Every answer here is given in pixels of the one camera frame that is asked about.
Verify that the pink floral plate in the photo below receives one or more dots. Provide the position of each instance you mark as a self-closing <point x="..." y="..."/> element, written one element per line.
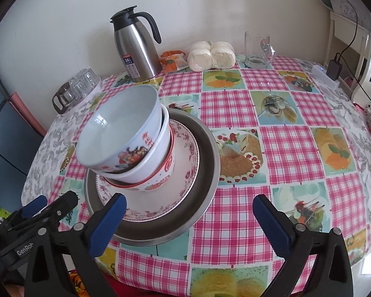
<point x="182" y="167"/>

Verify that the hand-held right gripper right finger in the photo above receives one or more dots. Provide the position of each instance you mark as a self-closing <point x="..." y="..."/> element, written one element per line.
<point x="272" y="225"/>

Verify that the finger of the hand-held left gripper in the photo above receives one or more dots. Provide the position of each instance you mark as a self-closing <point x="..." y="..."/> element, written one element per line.
<point x="60" y="205"/>
<point x="34" y="206"/>

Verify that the white plastic tray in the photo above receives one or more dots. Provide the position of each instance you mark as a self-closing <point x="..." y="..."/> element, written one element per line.
<point x="95" y="92"/>

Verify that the white power strip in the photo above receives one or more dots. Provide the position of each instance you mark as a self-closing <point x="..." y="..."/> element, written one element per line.
<point x="321" y="72"/>

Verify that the red floral cloth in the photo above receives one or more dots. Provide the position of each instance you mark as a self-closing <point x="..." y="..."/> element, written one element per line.
<point x="77" y="281"/>

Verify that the white square bowl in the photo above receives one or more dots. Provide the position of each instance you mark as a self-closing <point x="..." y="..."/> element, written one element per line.
<point x="160" y="142"/>

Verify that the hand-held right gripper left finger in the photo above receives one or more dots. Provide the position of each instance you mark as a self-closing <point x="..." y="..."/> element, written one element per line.
<point x="108" y="225"/>

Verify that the pink board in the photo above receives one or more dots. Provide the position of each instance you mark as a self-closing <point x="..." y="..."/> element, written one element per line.
<point x="24" y="111"/>

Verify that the large steel plate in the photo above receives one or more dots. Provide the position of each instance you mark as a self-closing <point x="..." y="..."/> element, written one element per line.
<point x="204" y="167"/>

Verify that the pale blue printed bowl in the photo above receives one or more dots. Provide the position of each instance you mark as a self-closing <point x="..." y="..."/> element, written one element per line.
<point x="111" y="120"/>

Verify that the clear glass mug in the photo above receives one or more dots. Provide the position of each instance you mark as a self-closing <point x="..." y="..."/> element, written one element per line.
<point x="255" y="52"/>

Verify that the black charger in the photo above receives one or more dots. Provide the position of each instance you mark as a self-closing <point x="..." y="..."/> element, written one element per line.
<point x="334" y="68"/>

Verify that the orange snack packet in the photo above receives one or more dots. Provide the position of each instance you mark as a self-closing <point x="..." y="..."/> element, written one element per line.
<point x="173" y="62"/>

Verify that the bag of steamed buns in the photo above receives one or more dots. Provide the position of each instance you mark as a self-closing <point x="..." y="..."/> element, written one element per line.
<point x="216" y="57"/>

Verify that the white plastic shelf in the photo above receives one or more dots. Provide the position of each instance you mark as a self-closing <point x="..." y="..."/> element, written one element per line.
<point x="363" y="49"/>

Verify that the small drinking glass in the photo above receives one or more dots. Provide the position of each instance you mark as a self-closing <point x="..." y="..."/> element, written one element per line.
<point x="86" y="75"/>
<point x="92" y="85"/>
<point x="78" y="88"/>

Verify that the steel thermos jug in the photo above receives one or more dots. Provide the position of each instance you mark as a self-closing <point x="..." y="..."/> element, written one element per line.
<point x="136" y="52"/>

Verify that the strawberry print bowl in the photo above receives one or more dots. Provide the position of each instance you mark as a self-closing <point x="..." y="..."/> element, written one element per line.
<point x="164" y="173"/>

